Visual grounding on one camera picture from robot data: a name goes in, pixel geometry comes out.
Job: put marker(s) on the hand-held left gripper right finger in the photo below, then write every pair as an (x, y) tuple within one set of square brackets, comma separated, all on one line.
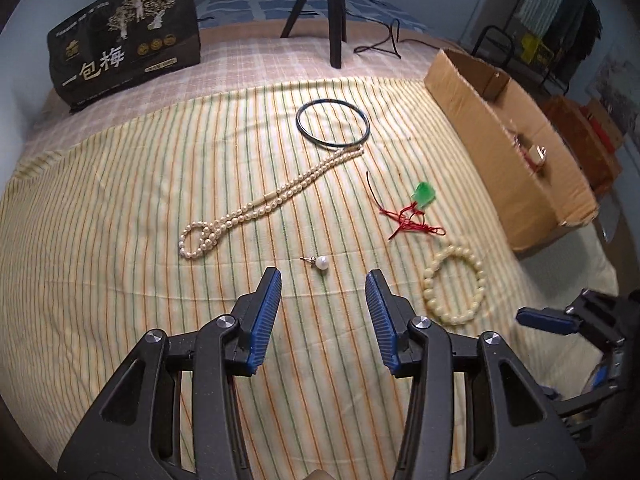
[(381, 317)]

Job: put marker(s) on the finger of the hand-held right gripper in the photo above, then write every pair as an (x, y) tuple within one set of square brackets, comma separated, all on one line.
[(545, 321)]

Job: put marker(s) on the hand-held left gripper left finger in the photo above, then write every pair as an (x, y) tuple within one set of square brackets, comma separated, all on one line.
[(264, 320)]

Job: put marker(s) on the pearl stud earring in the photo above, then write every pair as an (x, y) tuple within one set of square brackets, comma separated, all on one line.
[(321, 263)]

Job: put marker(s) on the cardboard box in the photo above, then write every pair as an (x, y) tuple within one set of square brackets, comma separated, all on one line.
[(505, 145)]

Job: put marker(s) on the dark thin bangle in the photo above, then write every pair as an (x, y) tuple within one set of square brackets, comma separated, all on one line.
[(302, 132)]

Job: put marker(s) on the orange cloth covered table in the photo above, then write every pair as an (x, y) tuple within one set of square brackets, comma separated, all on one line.
[(595, 155)]

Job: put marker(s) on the yellow striped cloth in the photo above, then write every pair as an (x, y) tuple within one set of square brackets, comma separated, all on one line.
[(125, 210)]

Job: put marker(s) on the wooden box with red lining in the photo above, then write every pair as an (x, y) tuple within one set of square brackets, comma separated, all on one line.
[(607, 125)]

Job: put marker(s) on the beige checked bed sheet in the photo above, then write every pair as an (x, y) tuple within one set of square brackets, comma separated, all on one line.
[(240, 60)]

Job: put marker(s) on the yellow crate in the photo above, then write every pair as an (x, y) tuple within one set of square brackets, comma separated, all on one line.
[(535, 49)]

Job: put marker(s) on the black clothes rack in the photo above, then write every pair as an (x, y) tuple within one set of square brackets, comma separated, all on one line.
[(495, 45)]

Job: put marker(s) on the dark hanging clothes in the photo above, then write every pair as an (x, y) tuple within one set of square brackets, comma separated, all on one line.
[(575, 35)]

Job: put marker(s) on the black tripod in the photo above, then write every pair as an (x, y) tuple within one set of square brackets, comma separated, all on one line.
[(336, 20)]

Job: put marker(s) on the black printed bag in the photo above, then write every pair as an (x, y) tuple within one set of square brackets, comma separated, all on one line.
[(125, 40)]

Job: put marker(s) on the blue patterned blanket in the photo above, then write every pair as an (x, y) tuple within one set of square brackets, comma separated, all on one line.
[(365, 5)]

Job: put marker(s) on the landscape wall painting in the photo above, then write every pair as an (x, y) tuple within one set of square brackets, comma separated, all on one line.
[(622, 80)]

